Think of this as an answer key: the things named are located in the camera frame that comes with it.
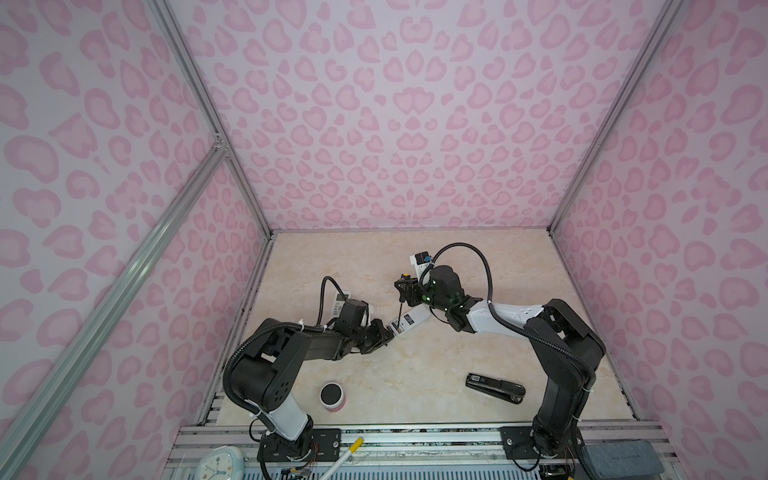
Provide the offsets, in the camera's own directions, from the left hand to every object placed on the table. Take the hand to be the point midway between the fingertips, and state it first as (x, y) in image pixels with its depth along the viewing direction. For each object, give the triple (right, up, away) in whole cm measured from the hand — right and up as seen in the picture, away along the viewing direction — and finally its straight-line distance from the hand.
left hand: (397, 332), depth 90 cm
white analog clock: (-40, -25, -21) cm, 52 cm away
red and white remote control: (+4, +3, +3) cm, 6 cm away
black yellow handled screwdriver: (+2, +10, -1) cm, 11 cm away
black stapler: (+27, -12, -12) cm, 32 cm away
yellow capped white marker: (-10, -23, -17) cm, 30 cm away
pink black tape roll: (-17, -13, -14) cm, 25 cm away
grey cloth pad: (+52, -24, -22) cm, 61 cm away
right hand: (+1, +16, -2) cm, 16 cm away
